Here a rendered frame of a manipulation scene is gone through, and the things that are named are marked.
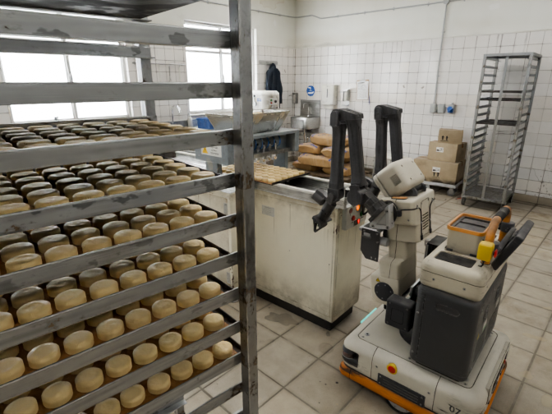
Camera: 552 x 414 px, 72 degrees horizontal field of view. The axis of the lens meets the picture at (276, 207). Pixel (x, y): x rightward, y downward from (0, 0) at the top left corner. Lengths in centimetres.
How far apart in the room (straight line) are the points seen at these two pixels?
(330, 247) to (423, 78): 439
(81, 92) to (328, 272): 191
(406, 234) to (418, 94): 454
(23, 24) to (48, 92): 9
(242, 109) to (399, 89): 575
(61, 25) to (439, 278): 152
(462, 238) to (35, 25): 162
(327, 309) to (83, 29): 211
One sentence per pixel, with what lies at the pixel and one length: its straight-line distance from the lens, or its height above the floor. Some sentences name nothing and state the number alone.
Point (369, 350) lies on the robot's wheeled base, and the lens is 204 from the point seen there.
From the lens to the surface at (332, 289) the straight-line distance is 238.
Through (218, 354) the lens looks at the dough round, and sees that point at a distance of 101.
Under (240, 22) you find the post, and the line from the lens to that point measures 76.
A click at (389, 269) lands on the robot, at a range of 199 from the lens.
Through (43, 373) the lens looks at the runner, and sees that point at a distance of 79.
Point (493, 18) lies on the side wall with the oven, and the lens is 607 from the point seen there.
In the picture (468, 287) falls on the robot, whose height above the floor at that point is 75.
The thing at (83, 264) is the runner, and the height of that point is 123.
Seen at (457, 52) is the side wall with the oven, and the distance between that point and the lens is 614.
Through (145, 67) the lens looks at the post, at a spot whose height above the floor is 155.
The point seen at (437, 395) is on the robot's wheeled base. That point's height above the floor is 22.
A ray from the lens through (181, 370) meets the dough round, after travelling 98.
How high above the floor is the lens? 152
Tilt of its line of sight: 18 degrees down
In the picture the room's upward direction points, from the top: straight up
